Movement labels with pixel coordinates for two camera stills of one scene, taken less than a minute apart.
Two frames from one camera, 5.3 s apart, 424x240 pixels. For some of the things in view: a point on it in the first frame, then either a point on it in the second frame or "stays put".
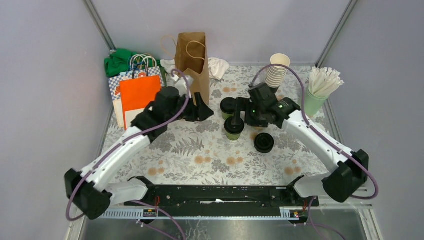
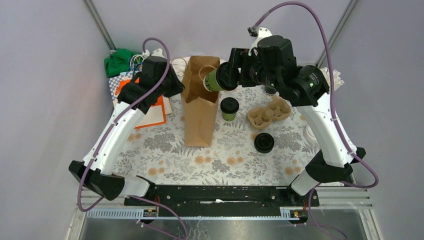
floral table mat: (199, 151) stays put
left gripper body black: (191, 113) to (170, 86)
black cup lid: (234, 129) to (227, 76)
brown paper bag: (191, 59) to (200, 107)
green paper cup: (233, 137) to (210, 83)
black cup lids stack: (264, 143) stays put
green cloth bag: (122, 60) stays put
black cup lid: (228, 105) stays put
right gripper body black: (254, 117) to (253, 75)
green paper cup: (226, 116) stays put
